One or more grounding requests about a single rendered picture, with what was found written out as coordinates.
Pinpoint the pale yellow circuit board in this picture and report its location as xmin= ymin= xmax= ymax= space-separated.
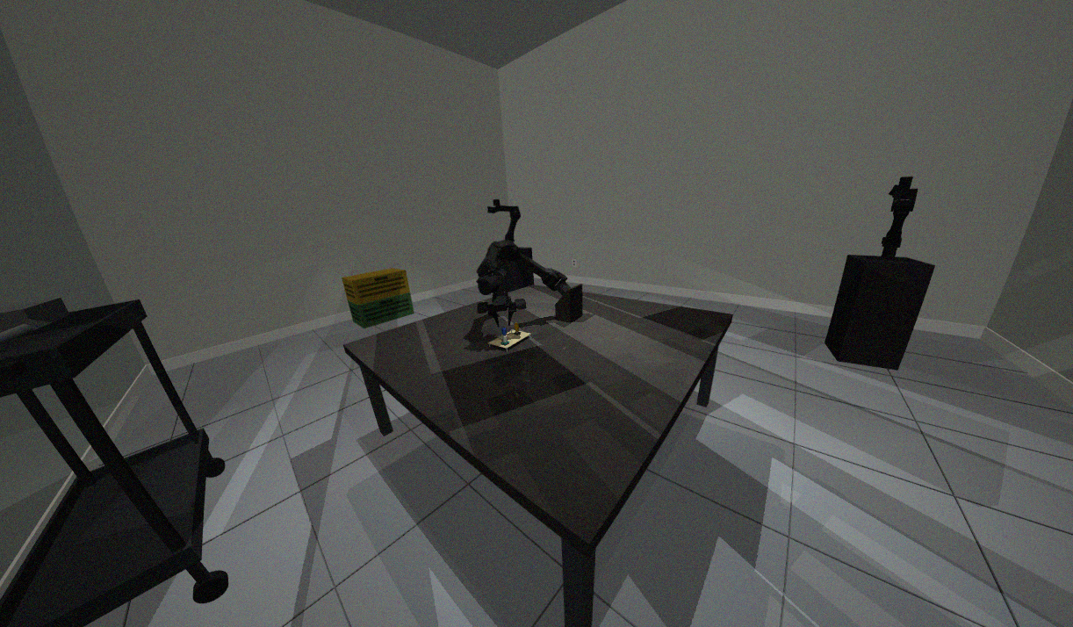
xmin=488 ymin=323 xmax=531 ymax=352

